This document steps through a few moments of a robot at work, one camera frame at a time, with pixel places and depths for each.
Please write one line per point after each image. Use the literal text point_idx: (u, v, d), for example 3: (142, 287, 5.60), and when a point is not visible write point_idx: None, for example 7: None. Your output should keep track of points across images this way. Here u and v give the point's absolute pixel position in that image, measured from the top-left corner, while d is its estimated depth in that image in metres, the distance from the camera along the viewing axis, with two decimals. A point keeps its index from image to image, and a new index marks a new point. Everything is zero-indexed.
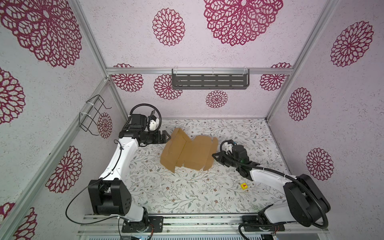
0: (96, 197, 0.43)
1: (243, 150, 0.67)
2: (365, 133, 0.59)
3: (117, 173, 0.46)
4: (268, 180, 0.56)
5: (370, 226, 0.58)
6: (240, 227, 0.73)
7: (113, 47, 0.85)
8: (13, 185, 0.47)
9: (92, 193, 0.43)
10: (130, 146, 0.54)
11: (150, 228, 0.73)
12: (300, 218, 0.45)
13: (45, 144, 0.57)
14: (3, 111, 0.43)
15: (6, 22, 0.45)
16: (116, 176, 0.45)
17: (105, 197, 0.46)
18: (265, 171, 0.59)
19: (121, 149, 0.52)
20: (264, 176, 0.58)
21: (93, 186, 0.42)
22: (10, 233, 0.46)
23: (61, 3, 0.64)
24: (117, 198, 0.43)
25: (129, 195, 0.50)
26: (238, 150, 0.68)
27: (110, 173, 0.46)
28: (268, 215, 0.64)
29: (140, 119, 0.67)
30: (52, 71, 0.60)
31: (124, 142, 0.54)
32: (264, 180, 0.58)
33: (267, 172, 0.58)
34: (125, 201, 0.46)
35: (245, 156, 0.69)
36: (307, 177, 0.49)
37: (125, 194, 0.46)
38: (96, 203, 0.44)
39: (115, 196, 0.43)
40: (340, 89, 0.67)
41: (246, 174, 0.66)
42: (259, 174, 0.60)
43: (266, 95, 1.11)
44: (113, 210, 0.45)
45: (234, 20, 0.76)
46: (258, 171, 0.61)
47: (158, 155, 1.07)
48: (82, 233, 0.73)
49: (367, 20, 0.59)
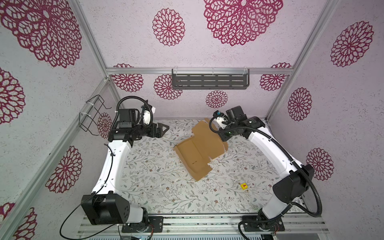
0: (92, 212, 0.41)
1: (238, 109, 0.60)
2: (365, 133, 0.59)
3: (111, 185, 0.43)
4: (271, 154, 0.49)
5: (370, 226, 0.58)
6: (239, 225, 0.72)
7: (113, 47, 0.85)
8: (13, 185, 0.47)
9: (86, 210, 0.41)
10: (122, 151, 0.50)
11: (150, 228, 0.73)
12: (281, 196, 0.49)
13: (45, 144, 0.57)
14: (3, 111, 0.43)
15: (6, 22, 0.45)
16: (109, 189, 0.42)
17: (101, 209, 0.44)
18: (273, 144, 0.50)
19: (112, 156, 0.48)
20: (269, 149, 0.50)
21: (87, 202, 0.40)
22: (10, 233, 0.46)
23: (61, 3, 0.64)
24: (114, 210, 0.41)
25: (127, 203, 0.48)
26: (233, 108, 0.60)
27: (103, 185, 0.42)
28: (265, 213, 0.65)
29: (130, 116, 0.59)
30: (52, 71, 0.60)
31: (115, 146, 0.50)
32: (266, 151, 0.51)
33: (275, 146, 0.50)
34: (122, 211, 0.45)
35: (241, 114, 0.60)
36: (311, 167, 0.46)
37: (122, 204, 0.44)
38: (92, 217, 0.42)
39: (111, 209, 0.41)
40: (340, 89, 0.67)
41: (245, 130, 0.55)
42: (264, 143, 0.51)
43: (266, 95, 1.11)
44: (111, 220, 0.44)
45: (234, 20, 0.76)
46: (262, 139, 0.52)
47: (158, 154, 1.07)
48: (82, 233, 0.73)
49: (367, 20, 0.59)
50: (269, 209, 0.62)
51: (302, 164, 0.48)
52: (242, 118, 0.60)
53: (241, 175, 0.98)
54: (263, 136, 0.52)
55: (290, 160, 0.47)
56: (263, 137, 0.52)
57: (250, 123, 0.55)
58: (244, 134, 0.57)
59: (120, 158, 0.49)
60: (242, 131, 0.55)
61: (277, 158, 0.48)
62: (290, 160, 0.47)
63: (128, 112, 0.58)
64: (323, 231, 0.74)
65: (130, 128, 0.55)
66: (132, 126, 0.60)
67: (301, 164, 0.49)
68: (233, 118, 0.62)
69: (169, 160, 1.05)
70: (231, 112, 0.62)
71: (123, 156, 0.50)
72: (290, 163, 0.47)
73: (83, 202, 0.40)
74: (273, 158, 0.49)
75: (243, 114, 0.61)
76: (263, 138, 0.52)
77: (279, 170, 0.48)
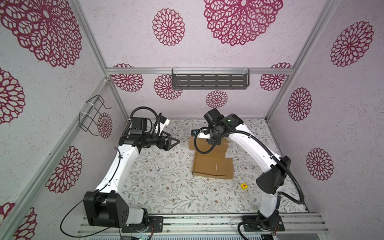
0: (91, 210, 0.42)
1: (214, 111, 0.61)
2: (365, 133, 0.59)
3: (114, 185, 0.43)
4: (252, 150, 0.51)
5: (370, 226, 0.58)
6: (240, 227, 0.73)
7: (113, 47, 0.85)
8: (13, 185, 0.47)
9: (87, 206, 0.41)
10: (129, 155, 0.52)
11: (150, 228, 0.73)
12: (265, 187, 0.52)
13: (45, 144, 0.57)
14: (3, 111, 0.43)
15: (6, 22, 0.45)
16: (112, 188, 0.43)
17: (100, 209, 0.44)
18: (252, 141, 0.52)
19: (119, 158, 0.50)
20: (250, 145, 0.51)
21: (89, 198, 0.41)
22: (10, 233, 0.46)
23: (60, 3, 0.64)
24: (113, 212, 0.41)
25: (126, 208, 0.47)
26: (210, 111, 0.61)
27: (107, 184, 0.44)
28: (261, 210, 0.65)
29: (141, 124, 0.63)
30: (52, 71, 0.60)
31: (124, 149, 0.52)
32: (247, 148, 0.53)
33: (255, 142, 0.51)
34: (121, 214, 0.44)
35: (218, 115, 0.61)
36: (288, 158, 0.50)
37: (121, 207, 0.44)
38: (91, 215, 0.42)
39: (110, 210, 0.41)
40: (340, 89, 0.67)
41: (225, 128, 0.55)
42: (244, 141, 0.52)
43: (266, 95, 1.11)
44: (108, 223, 0.43)
45: (234, 20, 0.76)
46: (242, 137, 0.52)
47: (158, 155, 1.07)
48: (82, 233, 0.74)
49: (367, 20, 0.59)
50: (265, 207, 0.62)
51: (280, 156, 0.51)
52: (220, 118, 0.61)
53: (241, 175, 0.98)
54: (242, 134, 0.53)
55: (270, 154, 0.50)
56: (243, 134, 0.53)
57: (229, 121, 0.55)
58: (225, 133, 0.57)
59: (127, 161, 0.50)
60: (222, 130, 0.55)
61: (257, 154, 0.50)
62: (270, 154, 0.50)
63: (140, 120, 0.61)
64: (323, 231, 0.74)
65: (140, 135, 0.58)
66: (142, 133, 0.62)
67: (279, 156, 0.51)
68: (212, 121, 0.63)
69: (169, 160, 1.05)
70: (209, 115, 0.62)
71: (129, 161, 0.52)
72: (270, 157, 0.49)
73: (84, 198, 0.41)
74: (254, 154, 0.51)
75: (220, 115, 0.61)
76: (243, 136, 0.53)
77: (261, 164, 0.50)
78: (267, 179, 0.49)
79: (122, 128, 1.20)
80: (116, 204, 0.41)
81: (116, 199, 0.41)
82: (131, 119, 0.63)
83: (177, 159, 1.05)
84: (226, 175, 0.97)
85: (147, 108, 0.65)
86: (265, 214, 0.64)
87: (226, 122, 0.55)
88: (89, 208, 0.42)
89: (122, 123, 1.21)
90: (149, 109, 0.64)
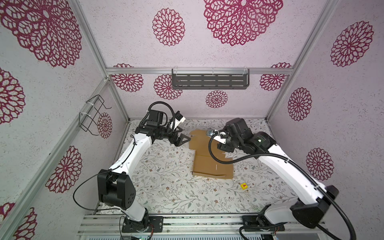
0: (103, 186, 0.45)
1: (242, 123, 0.50)
2: (365, 133, 0.59)
3: (126, 168, 0.47)
4: (289, 178, 0.44)
5: (370, 226, 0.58)
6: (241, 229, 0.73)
7: (113, 47, 0.85)
8: (13, 185, 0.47)
9: (99, 182, 0.45)
10: (143, 143, 0.55)
11: (150, 228, 0.73)
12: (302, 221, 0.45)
13: (45, 144, 0.57)
14: (3, 111, 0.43)
15: (6, 22, 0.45)
16: (124, 170, 0.46)
17: (111, 188, 0.48)
18: (290, 166, 0.44)
19: (134, 144, 0.54)
20: (286, 172, 0.44)
21: (102, 175, 0.44)
22: (9, 233, 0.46)
23: (60, 3, 0.64)
24: (121, 192, 0.44)
25: (134, 191, 0.50)
26: (237, 123, 0.51)
27: (120, 166, 0.47)
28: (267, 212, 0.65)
29: (158, 117, 0.67)
30: (52, 71, 0.60)
31: (139, 137, 0.56)
32: (281, 174, 0.46)
33: (293, 169, 0.44)
34: (128, 196, 0.47)
35: (246, 128, 0.51)
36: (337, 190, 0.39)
37: (129, 190, 0.47)
38: (101, 192, 0.46)
39: (119, 190, 0.44)
40: (340, 89, 0.67)
41: (254, 149, 0.48)
42: (279, 166, 0.45)
43: (266, 95, 1.11)
44: (115, 203, 0.46)
45: (234, 20, 0.76)
46: (276, 161, 0.45)
47: (158, 154, 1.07)
48: (82, 233, 0.73)
49: (367, 20, 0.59)
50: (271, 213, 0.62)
51: (325, 187, 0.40)
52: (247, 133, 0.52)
53: (241, 175, 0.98)
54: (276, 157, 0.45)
55: (313, 184, 0.42)
56: (277, 158, 0.45)
57: (260, 141, 0.48)
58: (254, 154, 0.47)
59: (140, 148, 0.54)
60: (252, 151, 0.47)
61: (296, 183, 0.43)
62: (314, 185, 0.42)
63: (157, 113, 0.65)
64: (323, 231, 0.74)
65: (155, 127, 0.62)
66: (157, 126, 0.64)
67: (324, 187, 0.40)
68: (237, 134, 0.53)
69: (169, 160, 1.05)
70: (235, 126, 0.52)
71: (143, 148, 0.56)
72: (315, 188, 0.41)
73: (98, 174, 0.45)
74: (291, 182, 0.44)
75: (247, 129, 0.51)
76: (277, 159, 0.45)
77: (302, 197, 0.43)
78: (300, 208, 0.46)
79: (122, 129, 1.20)
80: (125, 185, 0.44)
81: (126, 180, 0.44)
82: (148, 112, 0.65)
83: (177, 159, 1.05)
84: (226, 174, 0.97)
85: (166, 104, 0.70)
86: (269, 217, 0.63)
87: (255, 141, 0.48)
88: (101, 184, 0.45)
89: (122, 123, 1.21)
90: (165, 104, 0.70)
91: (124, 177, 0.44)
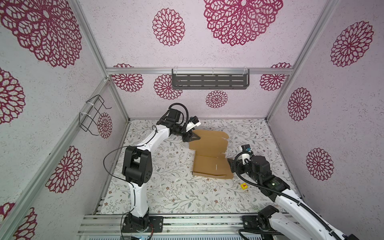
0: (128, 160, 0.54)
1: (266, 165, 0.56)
2: (365, 133, 0.59)
3: (149, 146, 0.56)
4: (303, 222, 0.48)
5: (370, 226, 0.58)
6: (241, 231, 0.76)
7: (113, 47, 0.85)
8: (13, 184, 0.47)
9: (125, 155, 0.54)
10: (164, 130, 0.65)
11: (150, 228, 0.73)
12: None
13: (45, 144, 0.57)
14: (3, 111, 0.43)
15: (6, 22, 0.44)
16: (147, 148, 0.55)
17: (133, 164, 0.56)
18: (303, 210, 0.49)
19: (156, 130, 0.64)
20: (300, 216, 0.48)
21: (129, 149, 0.53)
22: (10, 233, 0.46)
23: (60, 3, 0.64)
24: (143, 166, 0.53)
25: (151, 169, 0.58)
26: (260, 164, 0.57)
27: (144, 144, 0.56)
28: (275, 216, 0.65)
29: (176, 115, 0.77)
30: (52, 71, 0.60)
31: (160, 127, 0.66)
32: (297, 218, 0.49)
33: (306, 213, 0.48)
34: (147, 171, 0.55)
35: (268, 172, 0.58)
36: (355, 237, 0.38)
37: (149, 166, 0.56)
38: (126, 164, 0.54)
39: (141, 164, 0.53)
40: (340, 89, 0.67)
41: (269, 192, 0.56)
42: (291, 209, 0.50)
43: (266, 95, 1.11)
44: (135, 177, 0.54)
45: (234, 20, 0.76)
46: (290, 204, 0.51)
47: (158, 154, 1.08)
48: (82, 233, 0.73)
49: (367, 20, 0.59)
50: (278, 224, 0.61)
51: (342, 234, 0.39)
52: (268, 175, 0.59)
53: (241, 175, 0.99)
54: (289, 199, 0.52)
55: (328, 229, 0.44)
56: (290, 200, 0.52)
57: (273, 185, 0.57)
58: (269, 196, 0.56)
59: (161, 134, 0.63)
60: (267, 193, 0.56)
61: (311, 228, 0.46)
62: (328, 230, 0.44)
63: (177, 111, 0.77)
64: None
65: (173, 122, 0.72)
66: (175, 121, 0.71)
67: (341, 233, 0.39)
68: (258, 173, 0.61)
69: (169, 160, 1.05)
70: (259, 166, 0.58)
71: (162, 136, 0.65)
72: (330, 233, 0.43)
73: (127, 147, 0.54)
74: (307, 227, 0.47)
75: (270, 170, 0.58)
76: (290, 202, 0.51)
77: None
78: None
79: (122, 129, 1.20)
80: (147, 160, 0.53)
81: (148, 156, 0.53)
82: (169, 109, 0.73)
83: (177, 159, 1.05)
84: (226, 174, 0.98)
85: (183, 106, 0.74)
86: (272, 218, 0.64)
87: (269, 184, 0.57)
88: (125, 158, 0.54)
89: (122, 123, 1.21)
90: (177, 104, 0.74)
91: (147, 153, 0.52)
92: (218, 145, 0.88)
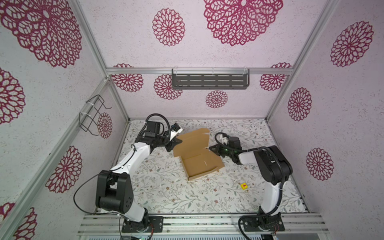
0: (102, 188, 0.45)
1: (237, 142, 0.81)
2: (365, 133, 0.59)
3: (127, 169, 0.48)
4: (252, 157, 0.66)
5: (370, 226, 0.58)
6: (239, 222, 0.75)
7: (113, 47, 0.85)
8: (13, 185, 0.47)
9: (100, 183, 0.45)
10: (143, 149, 0.59)
11: (150, 228, 0.73)
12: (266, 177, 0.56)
13: (45, 144, 0.57)
14: (3, 111, 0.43)
15: (6, 22, 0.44)
16: (125, 171, 0.47)
17: (109, 192, 0.47)
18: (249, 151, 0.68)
19: (134, 150, 0.57)
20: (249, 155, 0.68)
21: (103, 175, 0.45)
22: (10, 233, 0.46)
23: (60, 3, 0.64)
24: (121, 193, 0.45)
25: (132, 194, 0.50)
26: (234, 140, 0.80)
27: (120, 167, 0.49)
28: (262, 206, 0.67)
29: (155, 127, 0.71)
30: (52, 71, 0.60)
31: (139, 145, 0.60)
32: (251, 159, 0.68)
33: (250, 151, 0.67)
34: (126, 198, 0.46)
35: (239, 145, 0.82)
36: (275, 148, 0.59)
37: (129, 191, 0.48)
38: (100, 194, 0.46)
39: (119, 190, 0.45)
40: (340, 90, 0.67)
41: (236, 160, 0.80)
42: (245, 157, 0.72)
43: (266, 95, 1.11)
44: (112, 206, 0.45)
45: (234, 20, 0.76)
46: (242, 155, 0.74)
47: (158, 155, 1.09)
48: (82, 233, 0.73)
49: (367, 20, 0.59)
50: (266, 202, 0.64)
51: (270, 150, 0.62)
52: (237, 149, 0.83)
53: (241, 175, 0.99)
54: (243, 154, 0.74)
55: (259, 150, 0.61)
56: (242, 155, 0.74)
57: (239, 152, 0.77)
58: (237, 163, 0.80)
59: (141, 152, 0.57)
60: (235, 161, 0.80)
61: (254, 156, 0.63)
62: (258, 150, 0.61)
63: (155, 124, 0.70)
64: (323, 231, 0.74)
65: (154, 137, 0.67)
66: (155, 135, 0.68)
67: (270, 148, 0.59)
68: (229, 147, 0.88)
69: (169, 160, 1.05)
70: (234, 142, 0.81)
71: (142, 155, 0.58)
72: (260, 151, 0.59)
73: (100, 174, 0.46)
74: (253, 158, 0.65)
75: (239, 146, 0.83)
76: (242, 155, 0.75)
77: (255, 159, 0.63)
78: (259, 164, 0.58)
79: (122, 129, 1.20)
80: (125, 185, 0.45)
81: (127, 180, 0.45)
82: (146, 123, 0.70)
83: (176, 159, 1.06)
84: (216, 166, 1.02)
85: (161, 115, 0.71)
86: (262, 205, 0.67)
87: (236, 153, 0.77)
88: (101, 185, 0.45)
89: (122, 123, 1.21)
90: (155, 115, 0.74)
91: (125, 177, 0.45)
92: (202, 141, 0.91)
